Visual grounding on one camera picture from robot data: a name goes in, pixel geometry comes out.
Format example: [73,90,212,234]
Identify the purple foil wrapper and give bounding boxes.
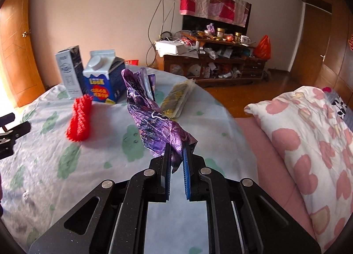
[121,68,197,173]

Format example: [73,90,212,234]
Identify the orange wooden door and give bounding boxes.
[1,0,45,107]

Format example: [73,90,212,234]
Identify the white sheet with green clouds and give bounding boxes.
[1,84,258,253]

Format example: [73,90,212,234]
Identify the clear packet of seeds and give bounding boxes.
[160,79,196,118]

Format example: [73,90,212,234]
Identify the red foam fruit net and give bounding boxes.
[65,94,92,142]

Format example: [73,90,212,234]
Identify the pink bed sheet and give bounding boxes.
[235,117,315,237]

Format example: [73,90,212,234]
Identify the tall white milk carton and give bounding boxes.
[55,46,86,99]

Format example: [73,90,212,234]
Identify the dark wooden tv cabinet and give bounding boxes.
[153,31,267,87]

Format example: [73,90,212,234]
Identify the blue gable-top milk carton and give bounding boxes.
[83,49,126,104]

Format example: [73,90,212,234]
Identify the red gift box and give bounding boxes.
[124,59,139,66]

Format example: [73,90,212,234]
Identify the white box on cabinet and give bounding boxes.
[154,40,190,57]

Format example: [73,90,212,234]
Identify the pink floral pillow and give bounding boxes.
[244,86,352,252]

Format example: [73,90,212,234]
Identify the red bag on cabinet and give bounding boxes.
[252,35,271,60]

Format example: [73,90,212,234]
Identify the white mug on cabinet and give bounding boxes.
[240,35,251,44]

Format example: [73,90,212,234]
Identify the black television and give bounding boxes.
[182,4,252,35]

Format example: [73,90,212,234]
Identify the red and pink cloth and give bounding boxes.
[180,0,251,27]

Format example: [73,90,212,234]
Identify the dark wooden wardrobe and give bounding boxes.
[290,0,352,106]

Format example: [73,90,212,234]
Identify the grey charger cables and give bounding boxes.
[145,0,177,68]

